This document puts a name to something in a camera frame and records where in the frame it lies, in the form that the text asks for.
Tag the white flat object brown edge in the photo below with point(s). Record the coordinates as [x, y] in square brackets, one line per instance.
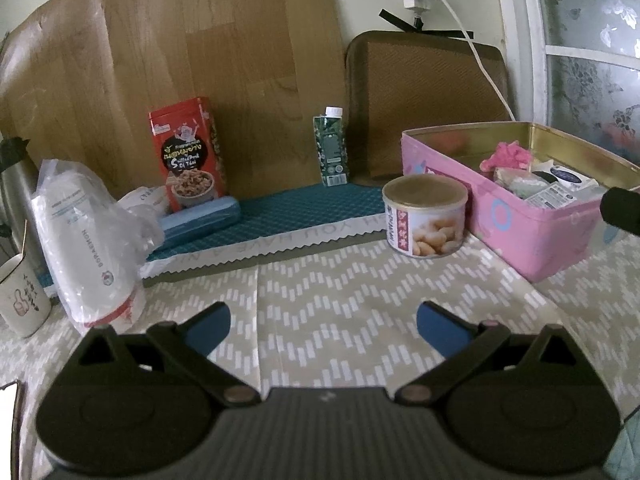
[6, 410]

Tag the teal quilted cloth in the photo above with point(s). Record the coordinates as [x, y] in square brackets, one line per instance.
[627, 455]

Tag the green tissue pack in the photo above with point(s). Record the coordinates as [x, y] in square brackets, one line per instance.
[555, 195]

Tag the wood-pattern board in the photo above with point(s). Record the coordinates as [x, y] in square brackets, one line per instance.
[200, 35]

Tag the pink tin box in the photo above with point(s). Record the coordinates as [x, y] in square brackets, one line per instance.
[500, 230]

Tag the beige patterned tablecloth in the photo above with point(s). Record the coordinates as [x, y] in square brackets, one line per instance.
[325, 300]

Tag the white window frame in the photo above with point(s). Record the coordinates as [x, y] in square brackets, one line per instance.
[520, 35]

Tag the white tissue pack blue print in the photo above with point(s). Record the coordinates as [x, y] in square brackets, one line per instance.
[567, 176]

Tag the red snack tin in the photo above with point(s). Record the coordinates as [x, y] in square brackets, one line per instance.
[187, 160]

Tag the blue case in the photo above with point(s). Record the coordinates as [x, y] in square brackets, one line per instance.
[200, 222]

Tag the white mug thumb print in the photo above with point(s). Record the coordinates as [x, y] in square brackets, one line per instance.
[22, 300]

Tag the black tape strip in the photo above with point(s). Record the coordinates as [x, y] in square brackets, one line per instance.
[445, 33]
[397, 19]

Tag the green drink carton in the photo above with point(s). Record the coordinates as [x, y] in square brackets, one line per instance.
[331, 150]

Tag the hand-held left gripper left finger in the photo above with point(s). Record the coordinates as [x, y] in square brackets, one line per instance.
[210, 322]

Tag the pink knitted cloth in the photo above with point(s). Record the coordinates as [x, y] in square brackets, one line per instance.
[507, 155]

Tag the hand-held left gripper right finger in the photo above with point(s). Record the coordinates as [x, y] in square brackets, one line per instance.
[440, 330]

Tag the bag of cotton swabs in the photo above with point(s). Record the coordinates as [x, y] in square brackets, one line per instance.
[515, 180]

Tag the frosted window glass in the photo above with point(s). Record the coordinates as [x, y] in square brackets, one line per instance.
[590, 10]

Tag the teal textured mat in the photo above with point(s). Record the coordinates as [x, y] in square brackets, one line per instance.
[300, 205]

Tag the nut can red label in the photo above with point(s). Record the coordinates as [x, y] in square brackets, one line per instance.
[425, 225]

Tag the steel thermos jug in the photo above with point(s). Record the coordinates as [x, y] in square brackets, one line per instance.
[15, 200]

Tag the metal stick in mug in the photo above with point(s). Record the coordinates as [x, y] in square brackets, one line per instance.
[23, 242]

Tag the brown woven tray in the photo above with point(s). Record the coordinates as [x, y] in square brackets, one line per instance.
[425, 100]

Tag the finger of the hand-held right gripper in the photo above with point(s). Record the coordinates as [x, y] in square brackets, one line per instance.
[620, 207]

